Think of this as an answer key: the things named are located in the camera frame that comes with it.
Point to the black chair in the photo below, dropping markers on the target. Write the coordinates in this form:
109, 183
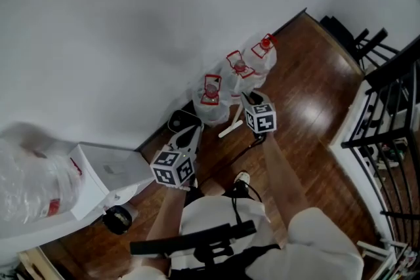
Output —
348, 36

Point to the black chest-mounted device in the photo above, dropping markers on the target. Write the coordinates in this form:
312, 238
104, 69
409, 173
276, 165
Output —
193, 241

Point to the person's white shirt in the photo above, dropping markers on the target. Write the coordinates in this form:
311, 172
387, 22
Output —
216, 216

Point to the white cardboard box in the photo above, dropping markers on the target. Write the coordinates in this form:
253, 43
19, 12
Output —
108, 170

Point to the person's leg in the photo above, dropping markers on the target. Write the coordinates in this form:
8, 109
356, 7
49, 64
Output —
212, 188

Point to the person's left forearm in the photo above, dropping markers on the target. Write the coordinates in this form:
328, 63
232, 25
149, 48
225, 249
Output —
165, 214

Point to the person's right forearm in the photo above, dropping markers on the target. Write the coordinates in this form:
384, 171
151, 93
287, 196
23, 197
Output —
285, 173

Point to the black round jar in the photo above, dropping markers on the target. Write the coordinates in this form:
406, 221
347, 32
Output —
117, 220

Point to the wooden frame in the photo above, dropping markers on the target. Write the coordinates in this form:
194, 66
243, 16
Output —
34, 264

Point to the white wooden slats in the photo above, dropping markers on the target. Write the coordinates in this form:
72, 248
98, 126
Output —
374, 250

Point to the white cabinet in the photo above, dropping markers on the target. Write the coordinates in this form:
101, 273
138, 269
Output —
42, 234

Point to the black metal railing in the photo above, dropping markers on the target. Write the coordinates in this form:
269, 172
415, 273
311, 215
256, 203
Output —
387, 141

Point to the person's right white shoe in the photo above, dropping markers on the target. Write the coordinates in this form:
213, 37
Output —
242, 177

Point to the clear plastic bag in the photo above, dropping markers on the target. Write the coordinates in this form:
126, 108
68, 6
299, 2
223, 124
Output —
33, 180

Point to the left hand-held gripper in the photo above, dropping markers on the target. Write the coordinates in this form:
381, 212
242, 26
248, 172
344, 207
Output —
172, 168

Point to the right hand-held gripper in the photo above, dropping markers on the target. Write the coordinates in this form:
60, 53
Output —
261, 119

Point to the clear water jug red cap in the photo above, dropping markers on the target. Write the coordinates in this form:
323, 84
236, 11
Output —
264, 57
238, 78
210, 103

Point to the black dustpan with white rim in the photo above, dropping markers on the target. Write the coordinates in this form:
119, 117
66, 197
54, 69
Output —
180, 119

